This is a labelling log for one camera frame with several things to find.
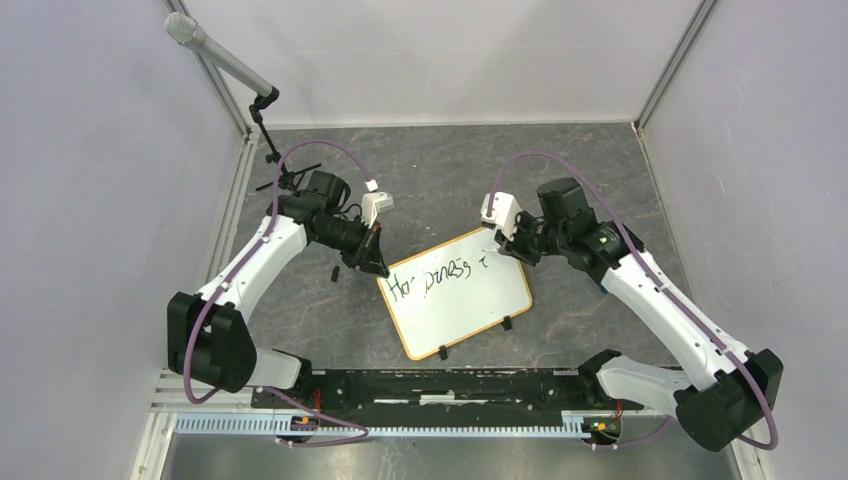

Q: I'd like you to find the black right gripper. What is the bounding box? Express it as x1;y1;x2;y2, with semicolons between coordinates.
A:
494;207;568;267

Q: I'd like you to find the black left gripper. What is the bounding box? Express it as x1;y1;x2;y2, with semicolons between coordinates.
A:
315;215;390;279

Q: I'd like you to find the yellow framed whiteboard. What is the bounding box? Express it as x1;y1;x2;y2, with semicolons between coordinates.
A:
377;228;533;361

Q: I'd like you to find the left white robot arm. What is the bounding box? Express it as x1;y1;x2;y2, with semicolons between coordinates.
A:
167;170;394;408

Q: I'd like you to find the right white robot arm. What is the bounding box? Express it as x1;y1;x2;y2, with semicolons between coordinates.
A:
480;177;784;452

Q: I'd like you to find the black microphone stand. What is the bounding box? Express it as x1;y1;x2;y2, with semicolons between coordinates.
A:
248;87;323;193

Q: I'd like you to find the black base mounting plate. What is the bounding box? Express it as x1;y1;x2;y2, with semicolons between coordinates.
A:
286;368;618;428

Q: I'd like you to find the grey microphone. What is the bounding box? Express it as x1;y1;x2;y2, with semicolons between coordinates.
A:
164;12;279;97

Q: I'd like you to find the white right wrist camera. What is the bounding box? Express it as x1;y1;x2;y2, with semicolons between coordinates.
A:
480;192;522;241

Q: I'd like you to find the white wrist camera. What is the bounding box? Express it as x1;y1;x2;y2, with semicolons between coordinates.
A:
360;179;395;227
480;192;522;241

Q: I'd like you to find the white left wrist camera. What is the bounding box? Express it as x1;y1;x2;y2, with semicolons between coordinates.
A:
360;179;395;227

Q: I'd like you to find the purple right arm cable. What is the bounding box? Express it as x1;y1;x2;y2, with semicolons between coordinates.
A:
485;151;780;452

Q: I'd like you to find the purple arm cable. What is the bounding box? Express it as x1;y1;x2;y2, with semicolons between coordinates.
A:
485;151;780;452
183;140;379;450

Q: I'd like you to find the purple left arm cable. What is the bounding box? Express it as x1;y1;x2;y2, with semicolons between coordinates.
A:
183;140;379;450

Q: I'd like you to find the slotted cable duct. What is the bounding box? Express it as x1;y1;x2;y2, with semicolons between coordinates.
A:
173;413;588;439

